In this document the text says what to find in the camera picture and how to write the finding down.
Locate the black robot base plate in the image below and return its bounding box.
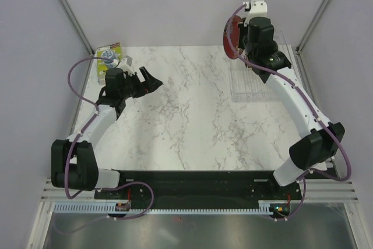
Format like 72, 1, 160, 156
94, 171, 301, 209

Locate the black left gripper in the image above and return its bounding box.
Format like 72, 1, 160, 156
119, 66, 162, 99

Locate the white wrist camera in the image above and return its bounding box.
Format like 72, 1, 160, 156
244, 0, 268, 26
114, 56, 135, 76

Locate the aluminium frame post left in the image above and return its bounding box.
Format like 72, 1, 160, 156
57, 0, 94, 55

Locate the white wire dish rack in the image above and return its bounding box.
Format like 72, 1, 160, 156
223, 28, 292, 103

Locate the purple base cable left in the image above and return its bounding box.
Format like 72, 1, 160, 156
101, 181, 155, 222

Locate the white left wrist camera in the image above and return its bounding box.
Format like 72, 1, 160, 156
114, 56, 135, 76

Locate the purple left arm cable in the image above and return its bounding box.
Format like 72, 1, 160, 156
64, 56, 117, 201

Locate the aluminium frame post right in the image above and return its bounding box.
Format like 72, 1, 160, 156
295, 0, 332, 55

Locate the green box with wooden base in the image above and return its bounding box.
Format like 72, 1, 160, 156
96, 43, 122, 85

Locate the aluminium frame post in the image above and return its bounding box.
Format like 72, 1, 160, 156
57, 0, 94, 55
295, 0, 332, 55

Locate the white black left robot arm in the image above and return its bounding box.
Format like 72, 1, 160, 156
51, 67, 163, 198

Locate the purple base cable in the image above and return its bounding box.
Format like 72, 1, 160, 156
101, 181, 155, 222
269, 173, 307, 223

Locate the white slotted cable duct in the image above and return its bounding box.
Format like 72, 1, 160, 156
52, 201, 290, 215

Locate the aluminium rail front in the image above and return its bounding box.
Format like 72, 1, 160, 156
41, 179, 358, 203

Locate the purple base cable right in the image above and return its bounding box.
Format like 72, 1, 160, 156
269, 173, 307, 223

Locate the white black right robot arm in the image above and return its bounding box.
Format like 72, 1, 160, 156
238, 17, 345, 199

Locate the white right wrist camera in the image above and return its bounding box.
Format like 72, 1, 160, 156
244, 0, 268, 26

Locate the red floral plate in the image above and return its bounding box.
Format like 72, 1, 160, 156
223, 15, 246, 59

